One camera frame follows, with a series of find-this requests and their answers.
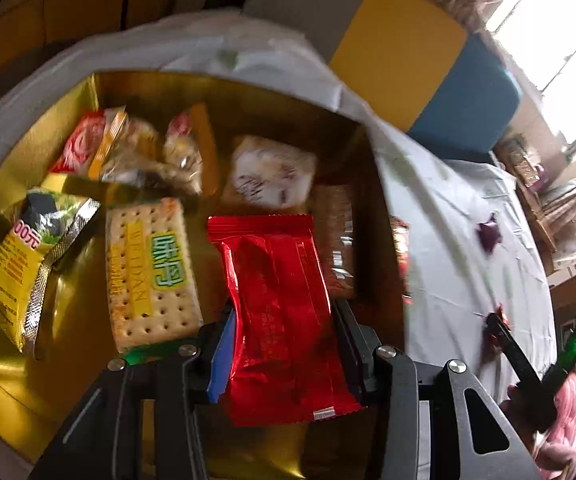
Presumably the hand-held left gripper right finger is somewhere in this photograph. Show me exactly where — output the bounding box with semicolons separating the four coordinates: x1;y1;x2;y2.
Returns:
334;299;544;480

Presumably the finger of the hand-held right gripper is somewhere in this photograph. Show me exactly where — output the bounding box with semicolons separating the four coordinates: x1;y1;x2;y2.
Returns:
484;312;560;432

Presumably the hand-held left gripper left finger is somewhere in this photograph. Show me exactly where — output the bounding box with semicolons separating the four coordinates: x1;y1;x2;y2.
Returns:
28;305;239;480

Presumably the plain red snack packet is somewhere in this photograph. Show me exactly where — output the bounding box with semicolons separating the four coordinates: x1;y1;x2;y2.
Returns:
207;213;363;428

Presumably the brown biscuit packet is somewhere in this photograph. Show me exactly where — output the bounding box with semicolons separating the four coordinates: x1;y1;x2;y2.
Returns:
309;184;359;301

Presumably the cracker packet with green label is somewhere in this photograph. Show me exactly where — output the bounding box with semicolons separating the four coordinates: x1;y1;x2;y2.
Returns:
105;197;205;354

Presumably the gold cardboard box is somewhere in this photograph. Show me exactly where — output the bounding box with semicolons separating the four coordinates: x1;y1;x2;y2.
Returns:
0;72;409;480

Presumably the white pastry packet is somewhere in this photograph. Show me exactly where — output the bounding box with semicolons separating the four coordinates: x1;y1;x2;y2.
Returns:
222;134;319;211

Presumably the clear orange-edged seed packet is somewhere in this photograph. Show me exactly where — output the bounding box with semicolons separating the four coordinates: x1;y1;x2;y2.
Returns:
88;108;163;196
162;102;219;198

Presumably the yellow and silver chip packet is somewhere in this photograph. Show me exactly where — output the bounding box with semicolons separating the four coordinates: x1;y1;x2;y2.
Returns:
0;187;102;361

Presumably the red and white snack packet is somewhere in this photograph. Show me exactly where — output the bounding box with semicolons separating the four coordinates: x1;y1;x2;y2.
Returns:
48;109;113;175

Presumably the person's right hand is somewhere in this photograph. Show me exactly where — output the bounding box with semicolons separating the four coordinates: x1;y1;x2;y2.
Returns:
502;382;576;480

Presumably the red wrapped candy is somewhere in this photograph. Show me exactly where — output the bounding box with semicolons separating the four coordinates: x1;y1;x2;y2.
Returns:
483;304;510;348

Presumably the red and yellow snack packet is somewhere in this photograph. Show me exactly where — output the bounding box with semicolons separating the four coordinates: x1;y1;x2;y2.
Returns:
389;215;415;306

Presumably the purple wrapped candy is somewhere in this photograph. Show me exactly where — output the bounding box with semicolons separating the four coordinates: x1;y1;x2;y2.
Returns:
475;212;504;251

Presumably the cluttered wooden shelf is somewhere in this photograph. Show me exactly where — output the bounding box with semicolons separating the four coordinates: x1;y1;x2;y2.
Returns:
492;132;576;303

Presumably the bright window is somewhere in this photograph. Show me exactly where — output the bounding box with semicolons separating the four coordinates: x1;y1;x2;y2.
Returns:
483;0;576;147

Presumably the grey yellow blue headboard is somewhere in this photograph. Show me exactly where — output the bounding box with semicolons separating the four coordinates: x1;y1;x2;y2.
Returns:
242;0;521;163

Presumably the brown wooden wardrobe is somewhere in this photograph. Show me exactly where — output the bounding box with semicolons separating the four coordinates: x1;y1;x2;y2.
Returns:
0;0;219;96

